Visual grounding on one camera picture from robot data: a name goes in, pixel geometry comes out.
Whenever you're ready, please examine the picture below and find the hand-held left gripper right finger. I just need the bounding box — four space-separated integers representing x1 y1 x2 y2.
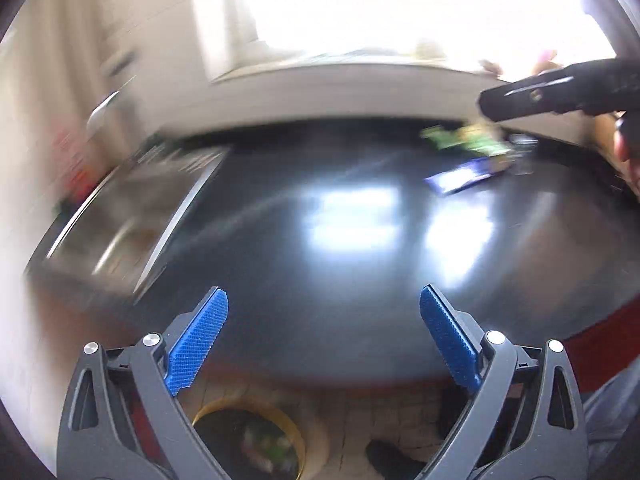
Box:
417 285 588 480

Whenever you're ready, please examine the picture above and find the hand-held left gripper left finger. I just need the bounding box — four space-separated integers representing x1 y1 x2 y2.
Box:
57 286 229 480

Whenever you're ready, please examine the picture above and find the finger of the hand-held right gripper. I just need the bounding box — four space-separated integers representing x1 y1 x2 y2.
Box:
477 62 583 122

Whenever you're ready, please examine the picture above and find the yellow rimmed trash bin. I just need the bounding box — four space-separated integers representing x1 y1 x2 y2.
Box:
192 395 307 480

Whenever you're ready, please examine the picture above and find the person's right hand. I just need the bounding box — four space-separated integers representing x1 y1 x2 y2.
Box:
597 110 640 196

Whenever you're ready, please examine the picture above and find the green printed snack bag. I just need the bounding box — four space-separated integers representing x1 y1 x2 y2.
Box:
457 125 509 157

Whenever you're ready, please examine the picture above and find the green juice carton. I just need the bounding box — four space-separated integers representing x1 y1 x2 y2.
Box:
421 125 463 152

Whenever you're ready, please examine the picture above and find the blue cream tube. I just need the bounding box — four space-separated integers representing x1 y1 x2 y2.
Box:
425 157 512 195

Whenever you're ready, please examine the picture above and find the person's dark shoe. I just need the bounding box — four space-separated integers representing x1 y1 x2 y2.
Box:
365 439 427 480

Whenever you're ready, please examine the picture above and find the steel sink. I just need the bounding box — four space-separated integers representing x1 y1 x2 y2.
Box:
25 145 234 306

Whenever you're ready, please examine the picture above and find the person's jeans leg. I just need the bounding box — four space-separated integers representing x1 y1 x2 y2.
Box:
582 367 640 461

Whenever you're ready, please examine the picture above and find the steel faucet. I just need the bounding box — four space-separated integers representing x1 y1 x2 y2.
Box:
87 91 124 136

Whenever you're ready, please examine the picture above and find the red printed wall packet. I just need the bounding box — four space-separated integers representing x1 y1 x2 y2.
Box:
55 129 97 197

